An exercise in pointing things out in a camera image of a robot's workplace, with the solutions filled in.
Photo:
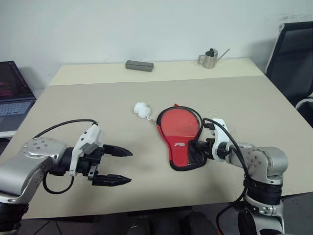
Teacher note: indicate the dark rounded shape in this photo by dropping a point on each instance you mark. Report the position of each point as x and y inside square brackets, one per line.
[139, 227]
[200, 224]

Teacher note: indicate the white pompom zipper charm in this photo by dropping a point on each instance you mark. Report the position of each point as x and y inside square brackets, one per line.
[141, 110]

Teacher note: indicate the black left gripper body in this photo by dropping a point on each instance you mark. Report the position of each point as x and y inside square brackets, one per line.
[91, 161]

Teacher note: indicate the white side table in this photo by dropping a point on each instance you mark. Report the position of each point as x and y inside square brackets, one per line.
[7, 135]

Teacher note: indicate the grey rectangular box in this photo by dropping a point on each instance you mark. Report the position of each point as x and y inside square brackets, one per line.
[139, 65]

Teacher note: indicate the black office chair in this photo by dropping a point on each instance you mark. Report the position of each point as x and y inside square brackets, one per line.
[293, 61]

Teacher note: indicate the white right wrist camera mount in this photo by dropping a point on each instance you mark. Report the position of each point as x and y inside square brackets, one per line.
[220, 137]

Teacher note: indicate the red black paddle case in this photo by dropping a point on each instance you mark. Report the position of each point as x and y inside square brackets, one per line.
[178, 154]

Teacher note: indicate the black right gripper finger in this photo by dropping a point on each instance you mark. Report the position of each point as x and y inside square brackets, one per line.
[202, 154]
[201, 144]

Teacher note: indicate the small metal watering can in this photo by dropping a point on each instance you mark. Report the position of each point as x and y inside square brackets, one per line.
[210, 60]

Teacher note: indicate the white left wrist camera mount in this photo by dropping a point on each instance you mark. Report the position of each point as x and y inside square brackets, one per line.
[91, 135]

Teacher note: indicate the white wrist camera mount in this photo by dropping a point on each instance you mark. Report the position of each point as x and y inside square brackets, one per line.
[91, 135]
[220, 137]

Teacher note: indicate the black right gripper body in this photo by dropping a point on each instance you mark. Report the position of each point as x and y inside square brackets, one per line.
[210, 148]

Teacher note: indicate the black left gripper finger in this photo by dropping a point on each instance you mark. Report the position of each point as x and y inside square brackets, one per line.
[117, 151]
[112, 180]

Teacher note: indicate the open dark laptop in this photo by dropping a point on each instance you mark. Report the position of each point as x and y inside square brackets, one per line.
[12, 98]

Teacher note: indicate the beige table cloth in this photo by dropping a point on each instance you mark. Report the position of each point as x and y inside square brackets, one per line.
[146, 186]

